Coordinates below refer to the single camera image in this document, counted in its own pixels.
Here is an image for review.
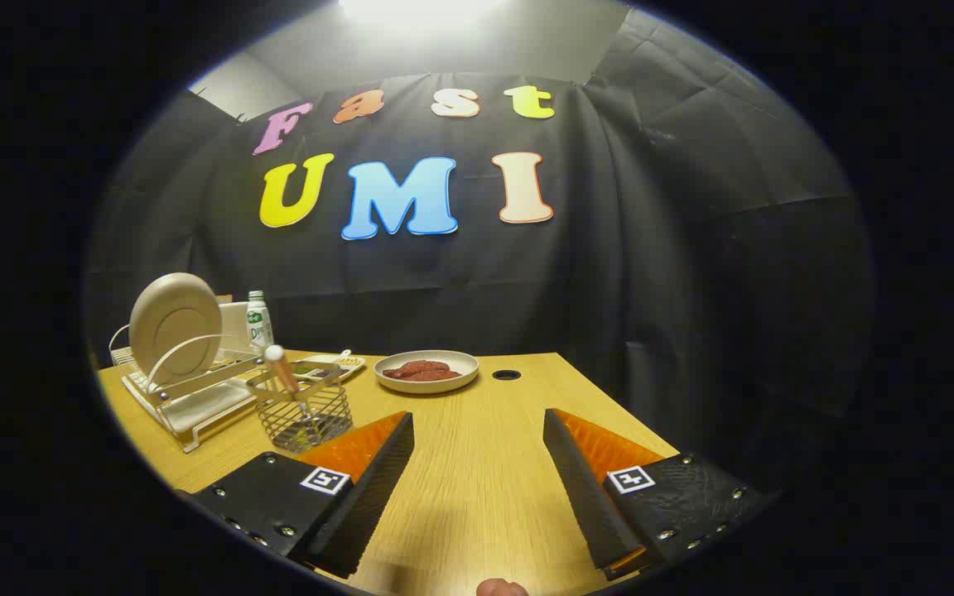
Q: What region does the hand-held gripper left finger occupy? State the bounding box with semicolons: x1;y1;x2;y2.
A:
175;411;416;580

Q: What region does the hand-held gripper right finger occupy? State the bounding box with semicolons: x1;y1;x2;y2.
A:
542;407;776;580

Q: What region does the metal wire basket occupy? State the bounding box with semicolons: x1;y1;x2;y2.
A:
245;362;354;453

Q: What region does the spoon with red checkered handle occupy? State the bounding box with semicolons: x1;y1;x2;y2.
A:
264;344;312;419

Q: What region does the white wire dish rack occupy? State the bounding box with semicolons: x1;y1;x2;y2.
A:
108;323;279;454

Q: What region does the round beige plate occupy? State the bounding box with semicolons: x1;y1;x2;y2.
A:
128;272;223;390

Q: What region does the beige oval dish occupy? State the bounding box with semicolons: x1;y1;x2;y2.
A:
373;349;480;394

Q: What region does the white divided tray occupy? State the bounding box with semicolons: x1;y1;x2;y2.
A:
291;349;367;383

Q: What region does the white drip tray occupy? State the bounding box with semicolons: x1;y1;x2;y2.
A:
158;385;258;435

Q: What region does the white bottle with green label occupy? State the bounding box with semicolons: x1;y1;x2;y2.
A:
246;291;275;353

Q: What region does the black backdrop cloth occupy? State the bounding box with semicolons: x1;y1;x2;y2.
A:
84;8;875;497

